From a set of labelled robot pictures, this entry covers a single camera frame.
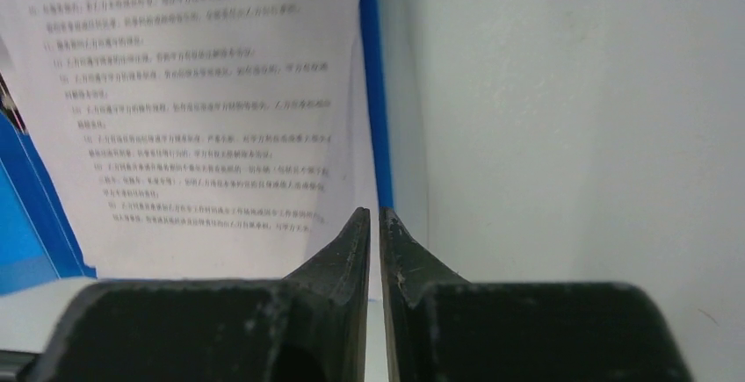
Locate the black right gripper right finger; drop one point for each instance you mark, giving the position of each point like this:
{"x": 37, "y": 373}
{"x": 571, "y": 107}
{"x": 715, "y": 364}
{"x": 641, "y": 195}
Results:
{"x": 442, "y": 327}

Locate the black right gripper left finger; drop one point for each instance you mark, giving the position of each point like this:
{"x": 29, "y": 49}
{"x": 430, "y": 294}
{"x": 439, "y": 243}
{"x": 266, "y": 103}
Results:
{"x": 307, "y": 326}

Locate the white paper sheet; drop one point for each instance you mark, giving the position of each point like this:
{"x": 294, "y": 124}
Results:
{"x": 192, "y": 123}

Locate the blue plastic folder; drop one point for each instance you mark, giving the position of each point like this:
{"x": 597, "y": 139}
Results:
{"x": 375, "y": 106}

